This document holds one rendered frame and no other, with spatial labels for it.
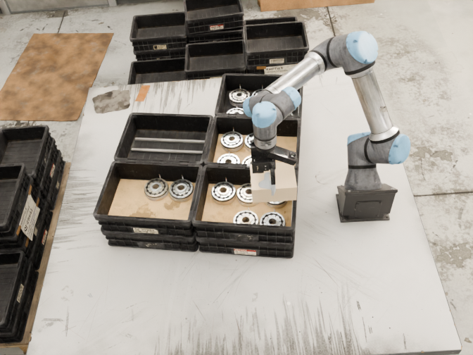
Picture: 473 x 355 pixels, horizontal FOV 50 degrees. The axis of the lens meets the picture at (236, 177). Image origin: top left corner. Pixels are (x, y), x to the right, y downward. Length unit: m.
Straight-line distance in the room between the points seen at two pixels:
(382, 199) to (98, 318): 1.23
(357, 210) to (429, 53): 2.38
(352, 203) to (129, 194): 0.95
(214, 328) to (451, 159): 2.11
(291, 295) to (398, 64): 2.55
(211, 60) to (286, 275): 1.91
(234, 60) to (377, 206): 1.75
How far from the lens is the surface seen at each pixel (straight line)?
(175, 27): 3.92
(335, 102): 2.71
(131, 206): 2.18
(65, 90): 4.22
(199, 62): 3.55
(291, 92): 1.65
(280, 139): 2.33
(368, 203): 2.13
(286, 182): 1.79
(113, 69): 4.29
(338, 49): 1.89
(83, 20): 4.98
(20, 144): 3.33
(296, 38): 3.51
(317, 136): 2.53
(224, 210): 2.09
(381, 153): 2.01
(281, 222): 2.00
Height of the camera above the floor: 2.52
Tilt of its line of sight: 50 degrees down
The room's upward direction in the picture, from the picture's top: 6 degrees counter-clockwise
